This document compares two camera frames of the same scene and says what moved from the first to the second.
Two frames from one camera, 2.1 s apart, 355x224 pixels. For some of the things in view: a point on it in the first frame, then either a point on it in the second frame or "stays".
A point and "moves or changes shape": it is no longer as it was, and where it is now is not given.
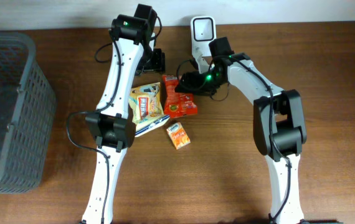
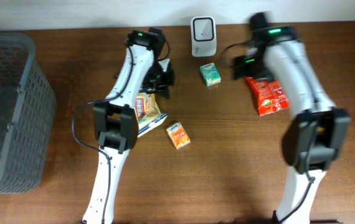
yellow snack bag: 145,102 stays
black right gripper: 185,83 -> 241,70
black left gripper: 156,62 -> 160,82
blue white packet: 150,123 stays
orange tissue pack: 178,135 stays
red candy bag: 177,104 moves or changes shape
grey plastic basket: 17,105 stays
